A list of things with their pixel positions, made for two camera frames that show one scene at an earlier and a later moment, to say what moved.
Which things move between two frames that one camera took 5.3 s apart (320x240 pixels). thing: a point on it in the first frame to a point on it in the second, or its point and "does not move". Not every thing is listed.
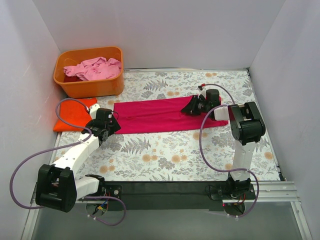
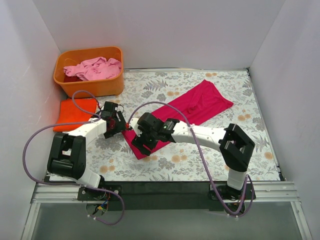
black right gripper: x=195 y=105 to x=141 y=140
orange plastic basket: x=112 y=85 does not move
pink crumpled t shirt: x=95 y=69 does not move
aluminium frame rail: x=269 y=192 does not move
